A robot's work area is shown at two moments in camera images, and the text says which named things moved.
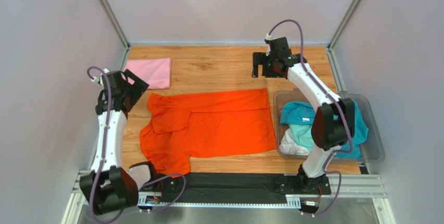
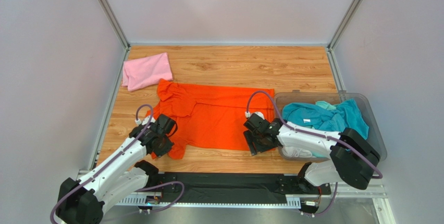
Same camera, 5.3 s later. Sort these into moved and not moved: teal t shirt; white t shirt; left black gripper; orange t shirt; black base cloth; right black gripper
Moved: left black gripper; right black gripper; orange t shirt
Not moved: teal t shirt; white t shirt; black base cloth
